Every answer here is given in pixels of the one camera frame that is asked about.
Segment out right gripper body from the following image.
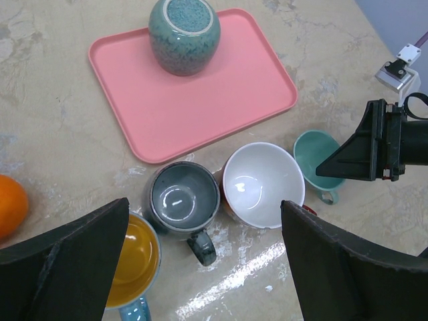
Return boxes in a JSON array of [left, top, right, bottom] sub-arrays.
[[377, 96, 427, 181]]

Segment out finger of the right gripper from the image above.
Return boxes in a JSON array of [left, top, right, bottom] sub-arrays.
[[316, 100, 385, 181]]

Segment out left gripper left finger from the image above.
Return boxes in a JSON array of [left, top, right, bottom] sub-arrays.
[[1, 198, 129, 320]]

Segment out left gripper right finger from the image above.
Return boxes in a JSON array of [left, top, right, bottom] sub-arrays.
[[281, 201, 427, 320]]

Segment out small teal mug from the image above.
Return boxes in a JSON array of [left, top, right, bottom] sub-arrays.
[[293, 130, 345, 205]]

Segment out blue butterfly mug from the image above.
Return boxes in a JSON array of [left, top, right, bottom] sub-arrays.
[[106, 213, 161, 320]]

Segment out dark red mug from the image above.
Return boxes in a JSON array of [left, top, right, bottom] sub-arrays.
[[220, 142, 316, 229]]

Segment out grey-blue mug front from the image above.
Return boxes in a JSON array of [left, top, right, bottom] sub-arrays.
[[142, 161, 221, 267]]

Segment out teal mug back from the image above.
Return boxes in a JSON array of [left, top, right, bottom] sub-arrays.
[[148, 0, 221, 76]]

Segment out orange fruit on table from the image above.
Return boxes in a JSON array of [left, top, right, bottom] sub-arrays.
[[1, 175, 29, 238]]

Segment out pink tray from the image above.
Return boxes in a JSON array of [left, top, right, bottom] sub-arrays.
[[88, 9, 298, 164]]

